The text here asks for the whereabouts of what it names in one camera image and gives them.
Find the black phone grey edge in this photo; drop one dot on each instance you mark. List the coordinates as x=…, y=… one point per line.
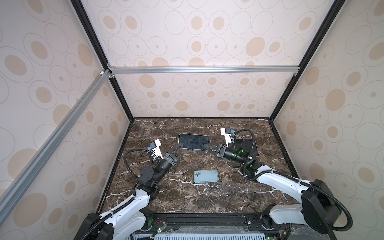
x=193, y=142

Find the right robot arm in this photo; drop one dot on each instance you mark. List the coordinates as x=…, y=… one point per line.
x=317, y=207

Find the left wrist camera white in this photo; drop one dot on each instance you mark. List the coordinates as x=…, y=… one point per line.
x=154, y=150

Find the horizontal aluminium rail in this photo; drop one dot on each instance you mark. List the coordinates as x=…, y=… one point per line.
x=204, y=70

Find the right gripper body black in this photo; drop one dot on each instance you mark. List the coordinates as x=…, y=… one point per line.
x=230, y=154

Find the light blue case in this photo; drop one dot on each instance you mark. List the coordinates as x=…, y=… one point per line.
x=206, y=176

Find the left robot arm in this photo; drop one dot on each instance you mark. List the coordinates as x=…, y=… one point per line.
x=126, y=218

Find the black base frame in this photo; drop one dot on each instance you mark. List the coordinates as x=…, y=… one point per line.
x=200, y=226

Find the pink phone case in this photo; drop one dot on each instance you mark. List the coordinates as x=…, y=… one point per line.
x=246, y=147

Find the left slanted aluminium rail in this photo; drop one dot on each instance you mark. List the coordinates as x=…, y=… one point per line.
x=23, y=181

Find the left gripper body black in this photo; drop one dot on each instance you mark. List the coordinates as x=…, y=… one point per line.
x=166, y=163

